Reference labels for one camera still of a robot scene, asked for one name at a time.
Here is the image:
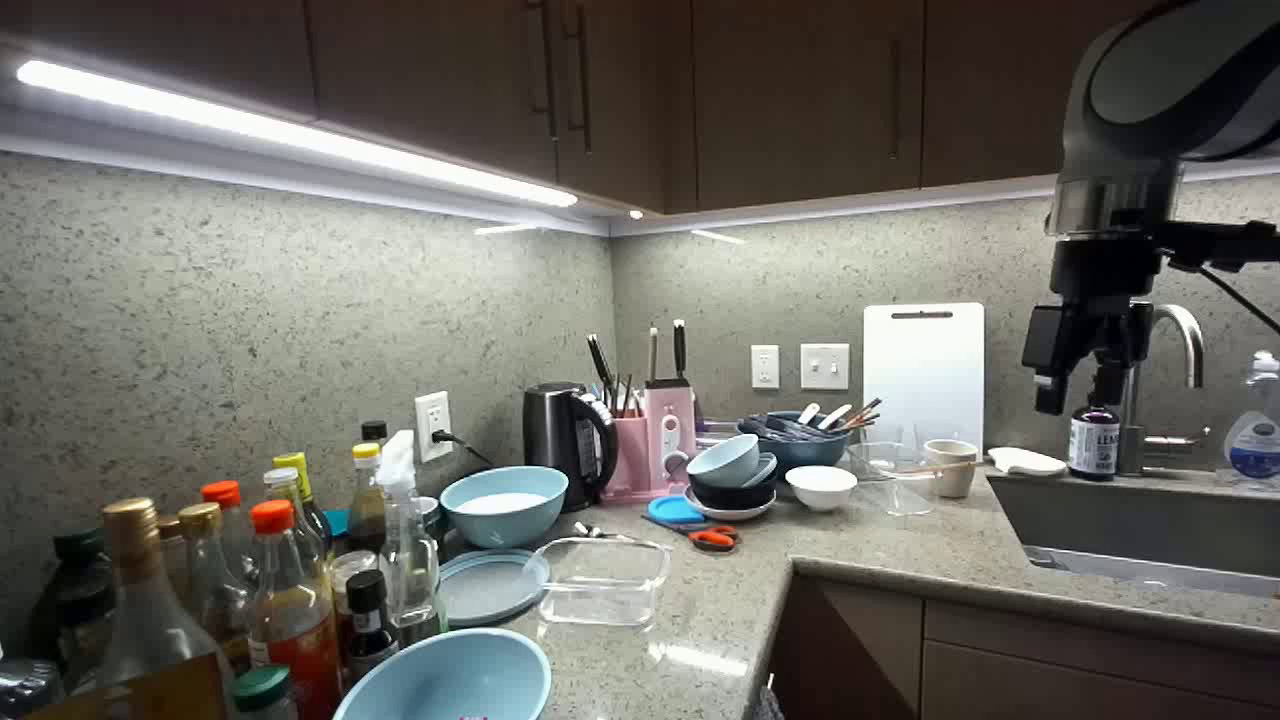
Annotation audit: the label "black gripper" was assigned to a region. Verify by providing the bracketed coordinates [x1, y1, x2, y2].
[1020, 236, 1160, 419]

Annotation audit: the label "empty clear lunchbox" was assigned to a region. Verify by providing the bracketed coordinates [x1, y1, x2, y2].
[527, 525, 670, 632]

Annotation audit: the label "dark soap pump bottle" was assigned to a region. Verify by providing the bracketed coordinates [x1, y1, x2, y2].
[1064, 403, 1124, 482]

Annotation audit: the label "white cloth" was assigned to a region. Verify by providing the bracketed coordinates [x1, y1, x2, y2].
[983, 444, 1073, 482]

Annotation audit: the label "chrome faucet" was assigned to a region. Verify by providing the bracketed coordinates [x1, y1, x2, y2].
[1124, 300, 1210, 478]

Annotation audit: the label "beige cup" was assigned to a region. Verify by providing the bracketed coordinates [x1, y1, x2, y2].
[920, 437, 983, 505]

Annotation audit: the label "steel sink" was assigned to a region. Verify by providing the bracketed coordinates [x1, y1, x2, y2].
[989, 466, 1280, 598]

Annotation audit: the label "white cutting board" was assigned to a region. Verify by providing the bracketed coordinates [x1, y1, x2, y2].
[858, 300, 990, 456]

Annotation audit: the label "clear blue-label spray bottle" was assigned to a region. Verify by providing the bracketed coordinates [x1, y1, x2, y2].
[1218, 349, 1280, 490]

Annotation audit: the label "small white bowl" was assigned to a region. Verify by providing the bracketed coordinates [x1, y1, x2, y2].
[778, 461, 858, 514]

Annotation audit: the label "brown lower cabinets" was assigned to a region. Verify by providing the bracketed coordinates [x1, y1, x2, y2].
[752, 560, 1280, 720]

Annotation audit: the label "brown cabinets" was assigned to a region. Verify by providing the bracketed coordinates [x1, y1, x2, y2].
[752, 560, 1280, 720]
[0, 0, 1176, 216]

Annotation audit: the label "dark blue bowl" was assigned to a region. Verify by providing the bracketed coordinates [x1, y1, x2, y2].
[741, 409, 855, 471]

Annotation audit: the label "short LED light strip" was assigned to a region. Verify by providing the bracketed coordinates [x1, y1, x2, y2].
[624, 155, 1280, 233]

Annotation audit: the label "dark stacked bowl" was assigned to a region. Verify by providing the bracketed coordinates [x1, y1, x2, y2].
[690, 452, 783, 511]

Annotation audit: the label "grey-blue stacked bowl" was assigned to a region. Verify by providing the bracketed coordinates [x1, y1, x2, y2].
[685, 432, 767, 490]

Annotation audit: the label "white stacked plate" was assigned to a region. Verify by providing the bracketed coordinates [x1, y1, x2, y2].
[689, 490, 778, 526]

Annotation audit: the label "pink knife block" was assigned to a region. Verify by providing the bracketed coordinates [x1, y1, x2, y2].
[640, 375, 699, 489]

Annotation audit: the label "blue silicone pad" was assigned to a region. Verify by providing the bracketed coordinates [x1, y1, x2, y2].
[640, 490, 710, 532]

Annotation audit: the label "brown upper cabinets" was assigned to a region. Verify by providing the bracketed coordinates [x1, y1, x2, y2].
[0, 0, 1176, 216]

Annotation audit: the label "pink utensil holder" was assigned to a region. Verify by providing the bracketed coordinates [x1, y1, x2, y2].
[594, 403, 665, 506]

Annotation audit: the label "black electric kettle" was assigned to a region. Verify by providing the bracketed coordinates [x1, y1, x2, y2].
[521, 378, 621, 511]

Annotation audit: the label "large light blue bowl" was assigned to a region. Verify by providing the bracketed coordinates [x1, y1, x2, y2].
[436, 461, 573, 556]

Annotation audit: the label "blue grey plate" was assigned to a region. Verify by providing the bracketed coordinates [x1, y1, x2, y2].
[436, 548, 553, 632]

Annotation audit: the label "clear trigger spray bottle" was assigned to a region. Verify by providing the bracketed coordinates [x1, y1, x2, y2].
[368, 427, 446, 647]

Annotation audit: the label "light blue colander bowl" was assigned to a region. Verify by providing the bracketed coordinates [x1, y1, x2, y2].
[330, 625, 555, 720]

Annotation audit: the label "yellow cap dark bottle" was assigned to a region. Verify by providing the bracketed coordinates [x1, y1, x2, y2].
[342, 440, 392, 553]

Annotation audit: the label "small black cap bottle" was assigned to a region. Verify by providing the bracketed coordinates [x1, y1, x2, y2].
[339, 569, 403, 681]

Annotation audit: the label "yellow-green cap bottle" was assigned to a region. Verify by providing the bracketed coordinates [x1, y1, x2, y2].
[266, 447, 326, 514]

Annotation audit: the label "white cap bottle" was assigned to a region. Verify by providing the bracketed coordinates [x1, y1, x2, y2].
[261, 463, 330, 578]

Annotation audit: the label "orange cap sauce bottle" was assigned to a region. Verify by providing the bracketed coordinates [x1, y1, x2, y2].
[245, 496, 342, 720]

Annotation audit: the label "long LED light strip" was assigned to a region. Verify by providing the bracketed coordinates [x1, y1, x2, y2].
[10, 51, 583, 216]

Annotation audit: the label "red cap bottle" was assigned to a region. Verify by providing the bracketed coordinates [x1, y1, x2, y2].
[197, 475, 256, 575]

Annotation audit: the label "green lid jar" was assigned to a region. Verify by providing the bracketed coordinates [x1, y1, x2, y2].
[227, 662, 303, 720]

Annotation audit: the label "small gold cap bottle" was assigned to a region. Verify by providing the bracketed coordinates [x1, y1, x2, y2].
[172, 500, 261, 672]

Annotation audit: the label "large gold cap bottle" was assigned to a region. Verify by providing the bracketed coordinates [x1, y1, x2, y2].
[53, 496, 241, 720]

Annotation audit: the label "dark green cap bottle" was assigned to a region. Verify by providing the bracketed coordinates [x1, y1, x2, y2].
[25, 526, 120, 688]

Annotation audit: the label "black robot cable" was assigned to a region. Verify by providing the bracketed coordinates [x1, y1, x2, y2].
[1190, 260, 1280, 339]

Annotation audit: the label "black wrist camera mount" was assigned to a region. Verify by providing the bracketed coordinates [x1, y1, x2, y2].
[1150, 216, 1280, 271]

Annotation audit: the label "dark handled utensil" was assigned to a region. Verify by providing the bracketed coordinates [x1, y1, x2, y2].
[827, 392, 889, 440]

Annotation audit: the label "wide white light switch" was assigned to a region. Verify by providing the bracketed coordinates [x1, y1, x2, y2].
[795, 339, 852, 392]

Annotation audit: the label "small white light switch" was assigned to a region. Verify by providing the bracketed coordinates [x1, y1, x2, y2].
[748, 339, 783, 392]

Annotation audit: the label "dark cabinet handle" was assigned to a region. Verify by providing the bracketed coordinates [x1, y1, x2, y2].
[569, 0, 594, 152]
[531, 0, 560, 140]

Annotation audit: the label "black plug with cord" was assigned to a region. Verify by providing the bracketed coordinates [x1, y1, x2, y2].
[428, 427, 498, 471]

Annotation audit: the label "white wall outlet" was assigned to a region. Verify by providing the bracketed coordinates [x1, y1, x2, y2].
[412, 387, 454, 463]

